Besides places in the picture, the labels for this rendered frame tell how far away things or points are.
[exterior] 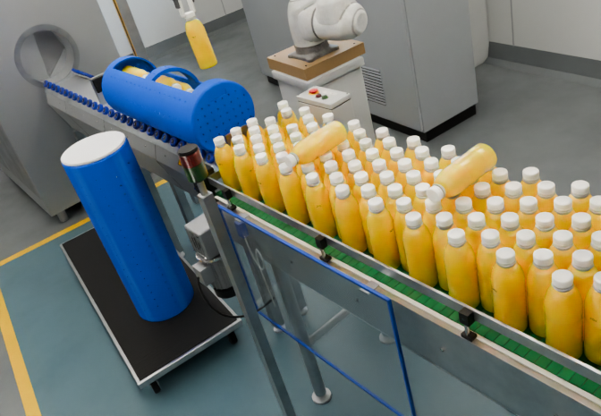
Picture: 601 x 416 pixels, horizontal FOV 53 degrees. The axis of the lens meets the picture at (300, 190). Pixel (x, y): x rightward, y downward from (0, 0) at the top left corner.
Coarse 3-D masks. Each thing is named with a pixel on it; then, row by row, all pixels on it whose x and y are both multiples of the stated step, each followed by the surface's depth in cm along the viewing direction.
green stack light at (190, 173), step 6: (186, 168) 176; (192, 168) 175; (198, 168) 176; (204, 168) 177; (186, 174) 177; (192, 174) 176; (198, 174) 176; (204, 174) 178; (192, 180) 177; (198, 180) 177
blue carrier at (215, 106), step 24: (120, 72) 273; (168, 72) 286; (120, 96) 271; (144, 96) 252; (168, 96) 237; (192, 96) 225; (216, 96) 227; (240, 96) 233; (144, 120) 262; (168, 120) 238; (192, 120) 223; (216, 120) 229; (240, 120) 236
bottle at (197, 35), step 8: (192, 24) 222; (200, 24) 223; (192, 32) 222; (200, 32) 223; (192, 40) 224; (200, 40) 224; (208, 40) 227; (192, 48) 227; (200, 48) 225; (208, 48) 226; (200, 56) 227; (208, 56) 227; (200, 64) 229; (208, 64) 228
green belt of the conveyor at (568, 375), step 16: (256, 208) 207; (272, 224) 197; (304, 240) 185; (336, 256) 175; (368, 272) 165; (400, 288) 157; (432, 304) 150; (480, 304) 146; (528, 320) 138; (496, 336) 136; (528, 352) 131; (544, 368) 127; (560, 368) 126; (576, 384) 122; (592, 384) 121
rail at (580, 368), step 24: (240, 192) 203; (288, 216) 184; (336, 240) 168; (384, 264) 154; (432, 288) 143; (480, 312) 133; (528, 336) 124; (552, 360) 122; (576, 360) 117; (600, 384) 114
